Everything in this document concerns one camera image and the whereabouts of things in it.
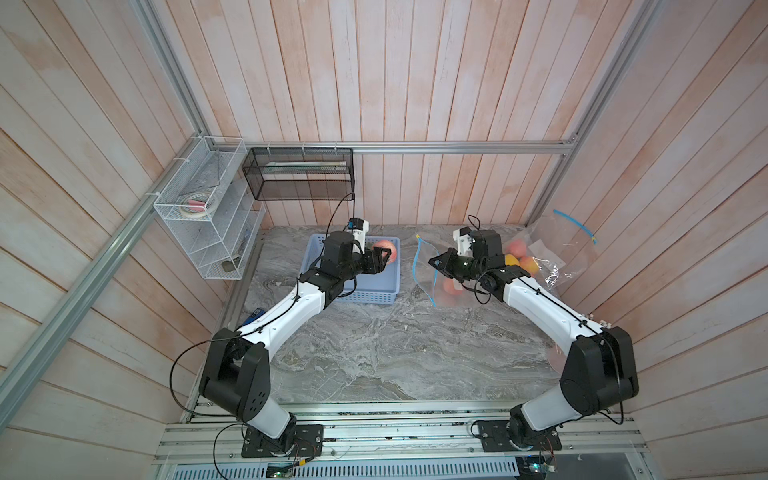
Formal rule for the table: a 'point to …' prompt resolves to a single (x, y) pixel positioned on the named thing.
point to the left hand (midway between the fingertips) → (383, 255)
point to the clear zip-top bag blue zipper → (562, 248)
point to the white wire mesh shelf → (221, 243)
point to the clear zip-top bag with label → (441, 289)
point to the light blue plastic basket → (379, 288)
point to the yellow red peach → (511, 260)
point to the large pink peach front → (516, 247)
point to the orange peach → (529, 264)
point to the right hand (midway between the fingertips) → (427, 259)
